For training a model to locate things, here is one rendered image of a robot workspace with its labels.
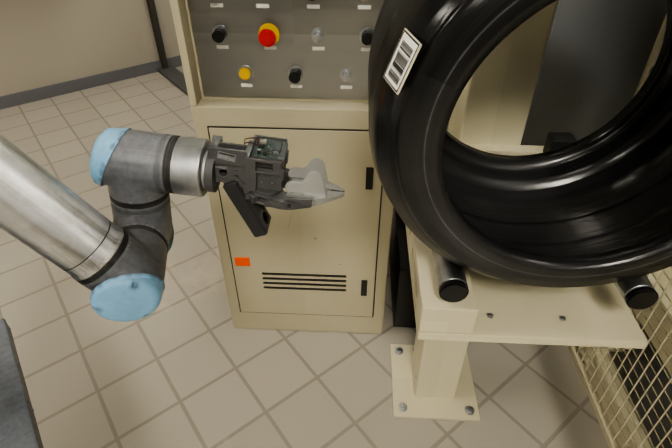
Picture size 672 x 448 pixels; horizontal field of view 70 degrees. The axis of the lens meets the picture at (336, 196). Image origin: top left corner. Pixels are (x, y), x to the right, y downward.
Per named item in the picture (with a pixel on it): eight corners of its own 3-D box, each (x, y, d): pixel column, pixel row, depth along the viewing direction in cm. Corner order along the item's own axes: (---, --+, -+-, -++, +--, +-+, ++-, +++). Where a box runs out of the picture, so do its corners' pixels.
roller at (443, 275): (429, 180, 103) (414, 169, 101) (445, 167, 101) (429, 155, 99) (453, 308, 75) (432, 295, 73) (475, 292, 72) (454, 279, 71)
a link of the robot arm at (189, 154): (172, 205, 73) (191, 170, 81) (204, 209, 73) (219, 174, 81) (167, 155, 68) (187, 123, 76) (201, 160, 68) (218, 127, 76)
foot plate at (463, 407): (390, 345, 172) (390, 341, 171) (465, 348, 171) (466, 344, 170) (393, 417, 150) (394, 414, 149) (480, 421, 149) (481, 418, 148)
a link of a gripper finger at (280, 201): (311, 205, 72) (253, 197, 72) (310, 213, 73) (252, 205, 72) (314, 187, 76) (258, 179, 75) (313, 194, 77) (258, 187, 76)
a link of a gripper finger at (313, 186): (348, 180, 71) (285, 172, 70) (342, 211, 74) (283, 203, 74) (348, 168, 73) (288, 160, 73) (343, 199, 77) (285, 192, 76)
